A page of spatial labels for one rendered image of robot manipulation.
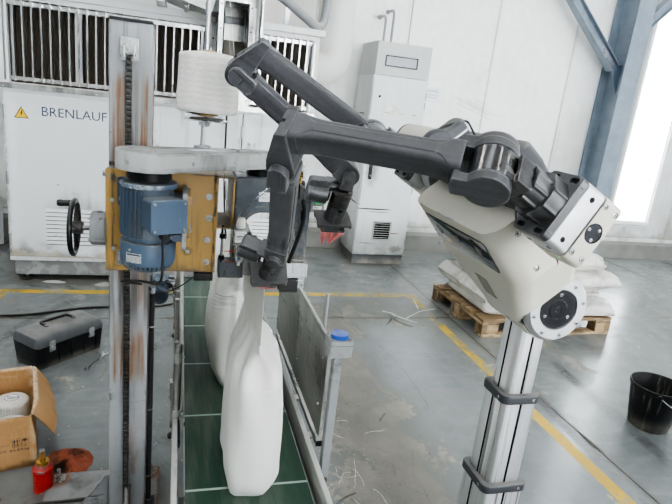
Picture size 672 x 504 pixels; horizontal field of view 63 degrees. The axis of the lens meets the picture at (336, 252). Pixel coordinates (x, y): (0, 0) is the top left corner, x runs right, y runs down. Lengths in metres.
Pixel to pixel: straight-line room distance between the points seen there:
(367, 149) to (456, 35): 5.51
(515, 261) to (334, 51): 3.93
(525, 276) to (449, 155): 0.35
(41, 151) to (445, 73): 4.03
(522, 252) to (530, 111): 5.81
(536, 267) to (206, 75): 0.94
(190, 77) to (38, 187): 3.20
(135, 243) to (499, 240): 0.97
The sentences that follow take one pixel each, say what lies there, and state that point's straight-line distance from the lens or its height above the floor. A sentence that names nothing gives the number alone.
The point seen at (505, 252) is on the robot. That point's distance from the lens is 1.14.
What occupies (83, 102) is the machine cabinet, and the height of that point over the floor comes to 1.38.
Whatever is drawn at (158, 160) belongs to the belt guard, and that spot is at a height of 1.40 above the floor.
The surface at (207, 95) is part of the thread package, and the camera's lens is 1.53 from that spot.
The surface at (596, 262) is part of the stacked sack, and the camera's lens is 4.88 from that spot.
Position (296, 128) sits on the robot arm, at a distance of 0.99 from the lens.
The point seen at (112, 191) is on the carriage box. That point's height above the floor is 1.27.
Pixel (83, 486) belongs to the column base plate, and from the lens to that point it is 2.59.
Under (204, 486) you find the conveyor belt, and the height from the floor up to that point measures 0.38.
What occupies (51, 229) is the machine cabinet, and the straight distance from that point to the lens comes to 4.69.
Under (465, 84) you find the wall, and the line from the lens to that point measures 6.48.
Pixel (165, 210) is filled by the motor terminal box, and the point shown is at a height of 1.28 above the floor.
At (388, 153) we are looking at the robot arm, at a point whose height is 1.53.
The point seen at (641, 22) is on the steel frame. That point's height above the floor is 2.75.
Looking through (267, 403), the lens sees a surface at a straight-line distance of 1.70.
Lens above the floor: 1.61
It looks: 15 degrees down
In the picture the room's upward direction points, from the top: 6 degrees clockwise
